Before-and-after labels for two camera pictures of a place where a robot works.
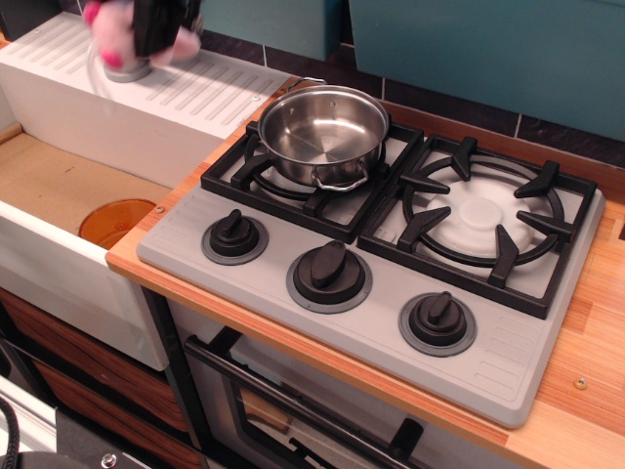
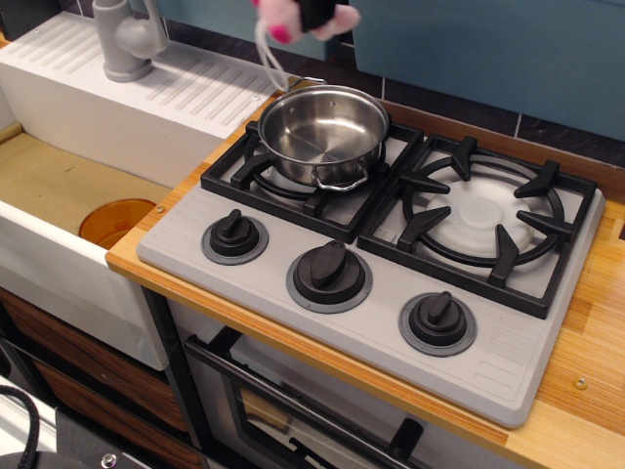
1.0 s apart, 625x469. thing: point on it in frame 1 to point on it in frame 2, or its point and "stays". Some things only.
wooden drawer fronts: [101, 386] stays
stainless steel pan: [326, 132] stays
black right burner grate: [498, 228] stays
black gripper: [156, 23] to [314, 13]
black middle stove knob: [328, 278] stays
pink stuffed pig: [111, 23] to [282, 21]
